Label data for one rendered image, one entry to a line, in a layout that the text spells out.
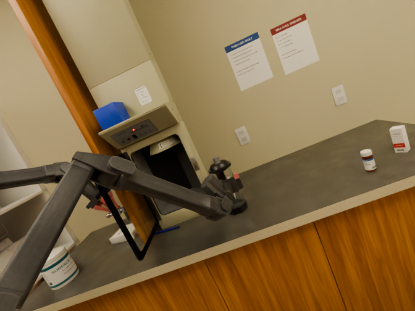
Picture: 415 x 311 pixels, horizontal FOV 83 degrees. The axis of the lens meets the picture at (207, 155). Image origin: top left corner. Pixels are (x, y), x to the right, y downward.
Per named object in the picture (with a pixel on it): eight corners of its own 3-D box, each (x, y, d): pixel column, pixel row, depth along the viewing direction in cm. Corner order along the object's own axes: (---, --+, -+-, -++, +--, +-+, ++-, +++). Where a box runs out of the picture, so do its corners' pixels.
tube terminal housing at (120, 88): (171, 208, 146) (112, 91, 131) (219, 189, 141) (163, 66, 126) (162, 229, 121) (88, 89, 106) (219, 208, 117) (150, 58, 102)
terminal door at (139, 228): (159, 222, 119) (122, 152, 111) (141, 262, 89) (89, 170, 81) (158, 223, 119) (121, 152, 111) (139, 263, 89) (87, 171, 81)
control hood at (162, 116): (119, 149, 112) (109, 129, 110) (180, 122, 108) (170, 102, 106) (108, 154, 101) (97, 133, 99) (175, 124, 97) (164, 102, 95)
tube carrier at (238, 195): (226, 205, 114) (209, 166, 110) (247, 197, 112) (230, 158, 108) (225, 216, 104) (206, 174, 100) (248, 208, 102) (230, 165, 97)
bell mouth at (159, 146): (155, 150, 131) (150, 142, 130) (183, 138, 129) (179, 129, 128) (146, 158, 114) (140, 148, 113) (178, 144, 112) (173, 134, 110)
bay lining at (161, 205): (170, 196, 143) (144, 144, 136) (209, 181, 140) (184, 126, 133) (161, 215, 120) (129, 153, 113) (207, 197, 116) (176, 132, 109)
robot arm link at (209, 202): (94, 186, 66) (106, 168, 59) (101, 170, 70) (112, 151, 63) (216, 224, 85) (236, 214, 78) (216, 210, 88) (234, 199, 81)
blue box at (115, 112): (112, 128, 109) (103, 110, 108) (131, 119, 108) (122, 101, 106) (102, 131, 100) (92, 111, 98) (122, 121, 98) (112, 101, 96)
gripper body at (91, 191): (97, 203, 98) (82, 192, 98) (110, 186, 97) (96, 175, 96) (88, 210, 92) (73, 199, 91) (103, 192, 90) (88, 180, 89)
